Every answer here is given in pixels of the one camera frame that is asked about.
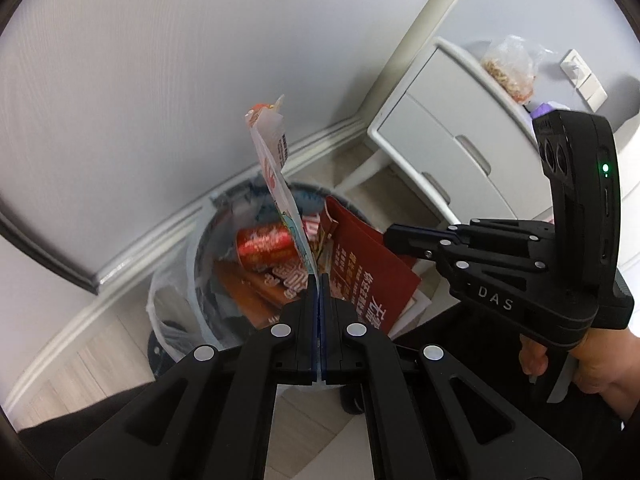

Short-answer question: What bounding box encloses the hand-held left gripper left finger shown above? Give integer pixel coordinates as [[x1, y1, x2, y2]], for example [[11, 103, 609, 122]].
[[55, 274, 319, 480]]

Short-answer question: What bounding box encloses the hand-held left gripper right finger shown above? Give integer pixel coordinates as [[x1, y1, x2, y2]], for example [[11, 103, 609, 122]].
[[320, 274, 583, 480]]

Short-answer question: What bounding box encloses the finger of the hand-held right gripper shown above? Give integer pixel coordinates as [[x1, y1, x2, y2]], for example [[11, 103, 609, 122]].
[[400, 240, 549, 291], [384, 218, 555, 254]]

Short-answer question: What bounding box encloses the red leaflet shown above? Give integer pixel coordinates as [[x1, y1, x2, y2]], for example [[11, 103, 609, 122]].
[[317, 196, 422, 336]]

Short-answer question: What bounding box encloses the brown snack packet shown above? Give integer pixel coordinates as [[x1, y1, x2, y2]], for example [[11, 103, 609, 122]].
[[215, 257, 311, 331]]

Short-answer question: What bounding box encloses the red soda can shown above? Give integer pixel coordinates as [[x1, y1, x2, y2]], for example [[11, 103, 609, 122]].
[[235, 224, 301, 267]]

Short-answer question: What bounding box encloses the grey trash bin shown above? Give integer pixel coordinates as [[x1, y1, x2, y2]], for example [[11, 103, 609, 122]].
[[187, 182, 436, 361]]

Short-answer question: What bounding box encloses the pink cartoon plastic bag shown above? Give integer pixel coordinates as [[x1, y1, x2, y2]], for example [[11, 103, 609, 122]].
[[244, 94, 321, 291]]

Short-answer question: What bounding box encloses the person's right hand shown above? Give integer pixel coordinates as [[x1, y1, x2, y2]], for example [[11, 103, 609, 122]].
[[519, 327, 640, 398]]

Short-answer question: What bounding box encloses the white bedside cabinet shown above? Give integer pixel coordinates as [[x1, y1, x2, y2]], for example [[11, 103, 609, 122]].
[[345, 36, 556, 226]]

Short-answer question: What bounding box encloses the purple tissue pack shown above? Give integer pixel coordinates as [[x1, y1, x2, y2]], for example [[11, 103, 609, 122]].
[[527, 100, 571, 121]]

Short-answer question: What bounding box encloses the clear bin liner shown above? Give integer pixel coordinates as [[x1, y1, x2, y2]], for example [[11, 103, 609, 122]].
[[145, 185, 431, 361]]

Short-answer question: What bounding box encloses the clear plastic bag of food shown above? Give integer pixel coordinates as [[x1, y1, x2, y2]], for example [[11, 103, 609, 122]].
[[480, 35, 556, 106]]

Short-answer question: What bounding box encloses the person's dark clothing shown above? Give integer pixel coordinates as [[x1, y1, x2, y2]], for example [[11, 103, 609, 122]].
[[15, 305, 640, 480]]

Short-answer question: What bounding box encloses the white wardrobe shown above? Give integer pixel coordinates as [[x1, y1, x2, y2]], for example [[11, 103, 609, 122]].
[[0, 0, 446, 296]]

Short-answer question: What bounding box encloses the white wall switch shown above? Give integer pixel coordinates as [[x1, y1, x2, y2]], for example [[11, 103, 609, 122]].
[[560, 49, 608, 110]]

